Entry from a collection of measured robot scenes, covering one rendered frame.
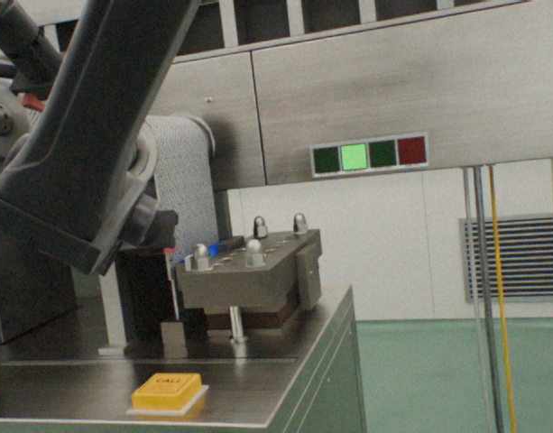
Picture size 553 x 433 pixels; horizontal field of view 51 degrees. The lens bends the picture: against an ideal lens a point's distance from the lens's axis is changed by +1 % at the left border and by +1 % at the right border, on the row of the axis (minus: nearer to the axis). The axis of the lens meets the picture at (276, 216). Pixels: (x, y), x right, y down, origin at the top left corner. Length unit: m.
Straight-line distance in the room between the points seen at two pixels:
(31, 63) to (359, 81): 0.67
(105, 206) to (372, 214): 3.30
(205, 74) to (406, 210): 2.43
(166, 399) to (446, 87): 0.80
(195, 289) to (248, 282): 0.10
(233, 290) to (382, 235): 2.72
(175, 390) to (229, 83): 0.74
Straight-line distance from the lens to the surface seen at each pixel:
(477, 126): 1.22
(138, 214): 0.43
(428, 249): 3.63
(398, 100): 1.23
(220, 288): 0.96
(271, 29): 1.38
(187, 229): 1.10
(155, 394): 0.80
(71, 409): 0.88
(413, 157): 1.22
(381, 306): 3.74
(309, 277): 1.10
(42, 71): 0.86
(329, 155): 1.24
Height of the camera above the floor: 1.22
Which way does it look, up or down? 7 degrees down
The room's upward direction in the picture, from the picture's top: 7 degrees counter-clockwise
